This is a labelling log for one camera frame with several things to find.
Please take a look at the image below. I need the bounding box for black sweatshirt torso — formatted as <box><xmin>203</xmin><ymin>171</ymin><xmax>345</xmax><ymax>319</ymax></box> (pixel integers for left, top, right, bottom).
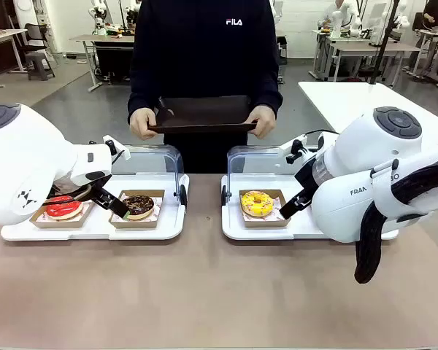
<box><xmin>127</xmin><ymin>0</ymin><xmax>284</xmax><ymax>174</ymax></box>

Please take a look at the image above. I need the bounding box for red glazed donut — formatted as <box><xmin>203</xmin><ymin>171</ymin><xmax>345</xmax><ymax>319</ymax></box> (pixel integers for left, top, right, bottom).
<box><xmin>45</xmin><ymin>195</ymin><xmax>85</xmax><ymax>221</ymax></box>

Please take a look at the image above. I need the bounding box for clear plastic dome lid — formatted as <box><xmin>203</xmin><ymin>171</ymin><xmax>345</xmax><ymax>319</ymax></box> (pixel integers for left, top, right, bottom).
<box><xmin>226</xmin><ymin>144</ymin><xmax>319</xmax><ymax>176</ymax></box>
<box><xmin>109</xmin><ymin>144</ymin><xmax>185</xmax><ymax>201</ymax></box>

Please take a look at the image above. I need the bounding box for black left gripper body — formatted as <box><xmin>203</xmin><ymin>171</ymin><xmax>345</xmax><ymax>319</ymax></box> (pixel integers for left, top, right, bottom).
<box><xmin>82</xmin><ymin>176</ymin><xmax>112</xmax><ymax>201</ymax></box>

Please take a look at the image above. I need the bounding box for black office chair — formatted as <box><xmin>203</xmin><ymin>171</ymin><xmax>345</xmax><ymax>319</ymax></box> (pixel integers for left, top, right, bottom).
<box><xmin>23</xmin><ymin>23</ymin><xmax>47</xmax><ymax>55</ymax></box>

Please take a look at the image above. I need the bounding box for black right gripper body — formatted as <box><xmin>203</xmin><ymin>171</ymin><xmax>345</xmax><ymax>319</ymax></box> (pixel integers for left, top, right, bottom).
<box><xmin>293</xmin><ymin>155</ymin><xmax>320</xmax><ymax>195</ymax></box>

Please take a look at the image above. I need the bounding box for person's left hand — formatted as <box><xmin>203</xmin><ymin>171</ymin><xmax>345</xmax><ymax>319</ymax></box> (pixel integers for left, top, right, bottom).
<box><xmin>245</xmin><ymin>106</ymin><xmax>278</xmax><ymax>140</ymax></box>

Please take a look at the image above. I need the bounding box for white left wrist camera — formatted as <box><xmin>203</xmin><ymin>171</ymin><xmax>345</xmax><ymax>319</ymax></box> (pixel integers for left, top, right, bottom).
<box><xmin>101</xmin><ymin>134</ymin><xmax>131</xmax><ymax>163</ymax></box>

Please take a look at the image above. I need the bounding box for person's left forearm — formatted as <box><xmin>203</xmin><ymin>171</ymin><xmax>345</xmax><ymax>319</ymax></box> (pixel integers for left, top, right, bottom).
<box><xmin>248</xmin><ymin>61</ymin><xmax>284</xmax><ymax>114</ymax></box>

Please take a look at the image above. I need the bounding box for white display case base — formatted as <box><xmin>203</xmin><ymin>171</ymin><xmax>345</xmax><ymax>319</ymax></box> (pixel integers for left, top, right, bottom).
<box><xmin>220</xmin><ymin>174</ymin><xmax>399</xmax><ymax>242</ymax></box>
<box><xmin>0</xmin><ymin>173</ymin><xmax>190</xmax><ymax>242</ymax></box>

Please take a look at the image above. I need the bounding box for person's right hand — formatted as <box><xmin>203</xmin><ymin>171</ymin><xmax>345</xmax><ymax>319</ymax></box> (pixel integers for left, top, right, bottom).
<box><xmin>129</xmin><ymin>108</ymin><xmax>158</xmax><ymax>141</ymax></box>

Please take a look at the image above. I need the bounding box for person's right forearm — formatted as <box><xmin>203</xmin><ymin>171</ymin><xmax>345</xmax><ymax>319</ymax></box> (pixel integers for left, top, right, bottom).
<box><xmin>127</xmin><ymin>61</ymin><xmax>162</xmax><ymax>117</ymax></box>

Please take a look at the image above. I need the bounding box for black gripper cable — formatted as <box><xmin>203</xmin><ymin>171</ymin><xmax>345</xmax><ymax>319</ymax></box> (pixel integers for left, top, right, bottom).
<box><xmin>304</xmin><ymin>128</ymin><xmax>341</xmax><ymax>139</ymax></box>

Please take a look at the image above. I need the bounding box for yellow sprinkled donut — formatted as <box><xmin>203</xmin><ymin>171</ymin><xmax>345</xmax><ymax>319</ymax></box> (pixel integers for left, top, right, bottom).
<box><xmin>240</xmin><ymin>190</ymin><xmax>275</xmax><ymax>219</ymax></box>

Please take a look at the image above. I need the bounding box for white printed paper liner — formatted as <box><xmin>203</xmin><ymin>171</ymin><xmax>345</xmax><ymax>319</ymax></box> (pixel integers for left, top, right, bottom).
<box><xmin>242</xmin><ymin>195</ymin><xmax>287</xmax><ymax>222</ymax></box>
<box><xmin>120</xmin><ymin>195</ymin><xmax>164</xmax><ymax>222</ymax></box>
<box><xmin>39</xmin><ymin>201</ymin><xmax>93</xmax><ymax>223</ymax></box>

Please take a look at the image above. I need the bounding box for white-legged desk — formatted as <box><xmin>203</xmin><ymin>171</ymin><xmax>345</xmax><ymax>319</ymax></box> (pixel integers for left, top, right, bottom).
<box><xmin>0</xmin><ymin>28</ymin><xmax>29</xmax><ymax>76</ymax></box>

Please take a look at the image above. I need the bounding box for background person in white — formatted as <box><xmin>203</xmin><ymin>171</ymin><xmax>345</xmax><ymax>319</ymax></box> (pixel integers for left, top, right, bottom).
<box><xmin>318</xmin><ymin>0</ymin><xmax>348</xmax><ymax>29</ymax></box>

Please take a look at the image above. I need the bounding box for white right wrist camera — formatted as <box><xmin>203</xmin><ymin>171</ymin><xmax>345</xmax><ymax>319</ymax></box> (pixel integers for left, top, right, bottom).
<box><xmin>278</xmin><ymin>133</ymin><xmax>308</xmax><ymax>164</ymax></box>

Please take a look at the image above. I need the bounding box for grey plastic stool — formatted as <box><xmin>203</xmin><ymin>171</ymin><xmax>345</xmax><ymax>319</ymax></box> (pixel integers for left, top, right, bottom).
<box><xmin>24</xmin><ymin>52</ymin><xmax>56</xmax><ymax>82</ymax></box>

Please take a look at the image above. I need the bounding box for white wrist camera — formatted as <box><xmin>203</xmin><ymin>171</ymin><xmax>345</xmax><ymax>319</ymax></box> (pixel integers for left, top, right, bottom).
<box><xmin>101</xmin><ymin>134</ymin><xmax>131</xmax><ymax>163</ymax></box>
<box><xmin>278</xmin><ymin>133</ymin><xmax>308</xmax><ymax>164</ymax></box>

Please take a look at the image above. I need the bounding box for white table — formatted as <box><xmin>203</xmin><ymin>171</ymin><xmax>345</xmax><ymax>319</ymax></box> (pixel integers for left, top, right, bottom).
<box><xmin>298</xmin><ymin>80</ymin><xmax>438</xmax><ymax>135</ymax></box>

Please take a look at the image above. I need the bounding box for grey workbench desk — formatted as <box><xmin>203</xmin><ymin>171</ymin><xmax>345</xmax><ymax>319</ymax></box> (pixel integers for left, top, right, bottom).
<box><xmin>326</xmin><ymin>41</ymin><xmax>421</xmax><ymax>82</ymax></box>
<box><xmin>69</xmin><ymin>34</ymin><xmax>137</xmax><ymax>93</ymax></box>

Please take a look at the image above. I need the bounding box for black braided cable sleeve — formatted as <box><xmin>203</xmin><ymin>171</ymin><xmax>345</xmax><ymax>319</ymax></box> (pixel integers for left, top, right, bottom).
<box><xmin>353</xmin><ymin>155</ymin><xmax>438</xmax><ymax>285</ymax></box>

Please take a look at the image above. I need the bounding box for chocolate sprinkled donut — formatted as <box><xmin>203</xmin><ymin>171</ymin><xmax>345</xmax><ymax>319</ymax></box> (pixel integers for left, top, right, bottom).
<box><xmin>121</xmin><ymin>195</ymin><xmax>155</xmax><ymax>222</ymax></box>

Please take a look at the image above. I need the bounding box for black stand pole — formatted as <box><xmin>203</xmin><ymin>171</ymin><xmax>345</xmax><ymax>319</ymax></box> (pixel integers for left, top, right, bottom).
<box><xmin>371</xmin><ymin>0</ymin><xmax>402</xmax><ymax>85</ymax></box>

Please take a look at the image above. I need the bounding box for dark brown serving tray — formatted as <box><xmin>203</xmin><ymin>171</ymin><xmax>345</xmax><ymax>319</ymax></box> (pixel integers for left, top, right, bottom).
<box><xmin>147</xmin><ymin>95</ymin><xmax>258</xmax><ymax>135</ymax></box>

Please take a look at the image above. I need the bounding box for brown cardboard donut tray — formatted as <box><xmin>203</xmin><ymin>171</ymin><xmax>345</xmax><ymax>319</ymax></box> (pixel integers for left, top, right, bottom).
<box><xmin>108</xmin><ymin>189</ymin><xmax>166</xmax><ymax>230</ymax></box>
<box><xmin>239</xmin><ymin>188</ymin><xmax>292</xmax><ymax>229</ymax></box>
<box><xmin>28</xmin><ymin>198</ymin><xmax>96</xmax><ymax>230</ymax></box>

